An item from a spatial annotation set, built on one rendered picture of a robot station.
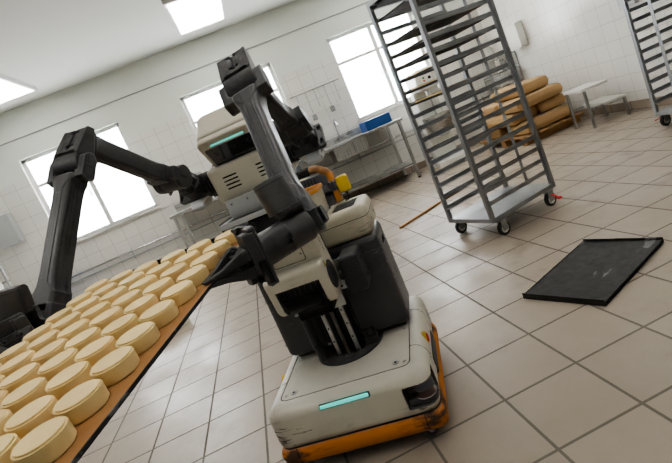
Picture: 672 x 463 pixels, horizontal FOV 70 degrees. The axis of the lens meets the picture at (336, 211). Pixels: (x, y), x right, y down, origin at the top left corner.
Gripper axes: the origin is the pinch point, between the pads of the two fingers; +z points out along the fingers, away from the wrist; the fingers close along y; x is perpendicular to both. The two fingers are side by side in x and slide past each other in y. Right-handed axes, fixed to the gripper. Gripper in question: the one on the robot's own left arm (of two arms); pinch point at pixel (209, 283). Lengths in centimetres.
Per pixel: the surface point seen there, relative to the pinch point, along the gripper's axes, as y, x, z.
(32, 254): 19, 716, 6
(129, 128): -86, 640, -172
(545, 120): 113, 261, -522
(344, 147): 56, 466, -376
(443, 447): 102, 44, -55
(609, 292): 105, 33, -158
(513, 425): 102, 28, -74
